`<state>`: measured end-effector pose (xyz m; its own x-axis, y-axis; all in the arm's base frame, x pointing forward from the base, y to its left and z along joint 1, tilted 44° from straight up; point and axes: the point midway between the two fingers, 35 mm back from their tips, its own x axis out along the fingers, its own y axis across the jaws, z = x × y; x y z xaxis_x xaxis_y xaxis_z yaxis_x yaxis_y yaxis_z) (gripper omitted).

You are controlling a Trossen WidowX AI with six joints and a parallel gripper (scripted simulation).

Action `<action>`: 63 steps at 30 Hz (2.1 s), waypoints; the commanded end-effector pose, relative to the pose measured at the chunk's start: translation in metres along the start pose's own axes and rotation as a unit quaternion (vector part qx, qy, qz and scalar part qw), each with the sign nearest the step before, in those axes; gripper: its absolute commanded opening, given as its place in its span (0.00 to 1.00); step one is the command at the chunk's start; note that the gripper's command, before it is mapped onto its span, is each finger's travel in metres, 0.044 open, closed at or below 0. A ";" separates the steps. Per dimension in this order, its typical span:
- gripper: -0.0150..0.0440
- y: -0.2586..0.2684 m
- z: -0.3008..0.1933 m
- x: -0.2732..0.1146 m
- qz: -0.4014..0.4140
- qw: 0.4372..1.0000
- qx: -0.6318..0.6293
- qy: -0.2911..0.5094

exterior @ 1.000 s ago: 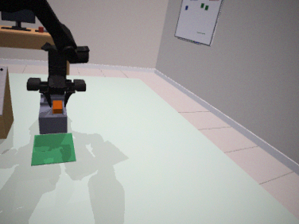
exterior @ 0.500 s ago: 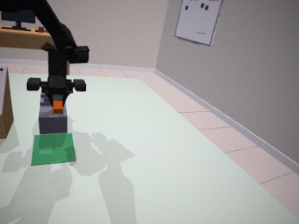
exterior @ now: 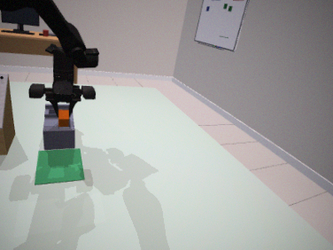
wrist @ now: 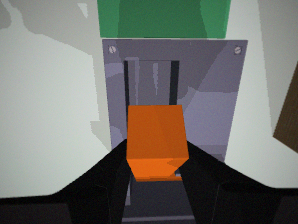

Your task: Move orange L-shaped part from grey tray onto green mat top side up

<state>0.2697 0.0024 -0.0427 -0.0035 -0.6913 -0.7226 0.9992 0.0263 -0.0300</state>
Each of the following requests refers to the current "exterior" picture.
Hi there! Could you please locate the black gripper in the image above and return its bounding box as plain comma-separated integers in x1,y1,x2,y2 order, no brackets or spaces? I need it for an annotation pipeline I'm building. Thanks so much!
29,69,96,118

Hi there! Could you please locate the orange l-shaped part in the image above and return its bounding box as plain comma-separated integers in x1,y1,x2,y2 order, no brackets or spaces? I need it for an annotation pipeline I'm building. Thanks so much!
58,110,69,127

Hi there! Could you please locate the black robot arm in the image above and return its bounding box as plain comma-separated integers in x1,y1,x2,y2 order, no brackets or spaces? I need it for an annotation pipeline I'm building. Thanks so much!
0,0,99,104

